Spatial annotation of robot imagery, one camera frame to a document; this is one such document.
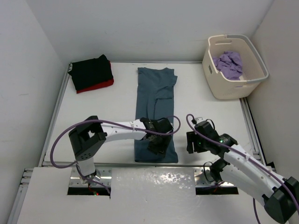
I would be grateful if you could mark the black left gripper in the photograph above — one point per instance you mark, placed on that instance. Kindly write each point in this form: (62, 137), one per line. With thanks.
(158, 144)

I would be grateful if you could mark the white front cover panel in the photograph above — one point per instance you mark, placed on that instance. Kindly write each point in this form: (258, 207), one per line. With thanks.
(138, 196)

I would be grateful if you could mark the red t shirt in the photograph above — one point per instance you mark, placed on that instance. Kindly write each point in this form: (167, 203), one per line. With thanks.
(99, 77)

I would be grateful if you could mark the lavender t shirt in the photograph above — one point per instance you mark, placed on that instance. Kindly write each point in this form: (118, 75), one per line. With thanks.
(230, 64)

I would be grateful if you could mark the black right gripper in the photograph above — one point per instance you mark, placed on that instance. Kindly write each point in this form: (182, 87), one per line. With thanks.
(191, 142)

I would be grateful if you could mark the teal t shirt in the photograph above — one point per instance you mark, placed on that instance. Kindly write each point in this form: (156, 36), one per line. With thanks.
(155, 100)

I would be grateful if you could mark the cream plastic laundry basket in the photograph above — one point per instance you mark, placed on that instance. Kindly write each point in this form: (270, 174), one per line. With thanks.
(254, 69)

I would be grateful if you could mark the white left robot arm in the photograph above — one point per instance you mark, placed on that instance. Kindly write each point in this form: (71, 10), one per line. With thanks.
(87, 138)

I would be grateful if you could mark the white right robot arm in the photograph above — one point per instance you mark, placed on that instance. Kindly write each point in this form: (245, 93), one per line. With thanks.
(278, 195)

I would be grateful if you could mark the black t shirt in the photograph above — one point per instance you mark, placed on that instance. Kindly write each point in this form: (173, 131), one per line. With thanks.
(81, 68)

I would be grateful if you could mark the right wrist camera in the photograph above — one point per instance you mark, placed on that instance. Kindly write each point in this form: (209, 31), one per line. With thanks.
(197, 120)

